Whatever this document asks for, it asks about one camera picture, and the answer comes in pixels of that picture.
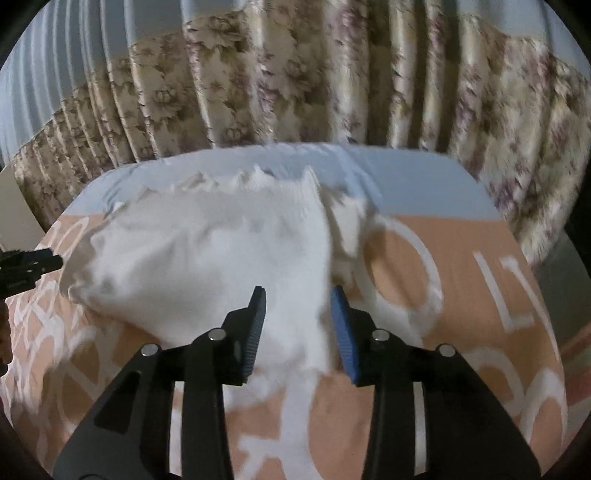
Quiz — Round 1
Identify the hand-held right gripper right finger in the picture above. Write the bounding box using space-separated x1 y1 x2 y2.
329 285 542 480

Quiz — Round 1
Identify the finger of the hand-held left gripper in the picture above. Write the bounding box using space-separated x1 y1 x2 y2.
0 248 64 278

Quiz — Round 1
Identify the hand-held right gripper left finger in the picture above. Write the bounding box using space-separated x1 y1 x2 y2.
52 285 267 480

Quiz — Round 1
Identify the white knit sweater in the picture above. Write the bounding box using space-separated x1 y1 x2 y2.
59 165 386 377

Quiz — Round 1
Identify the grey flat board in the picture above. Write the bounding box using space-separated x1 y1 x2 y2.
0 166 43 252

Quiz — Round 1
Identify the orange and blue printed blanket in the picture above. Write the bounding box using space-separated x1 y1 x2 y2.
7 142 568 480

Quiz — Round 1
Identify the blue floral curtain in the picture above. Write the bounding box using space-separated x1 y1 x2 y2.
0 0 591 273

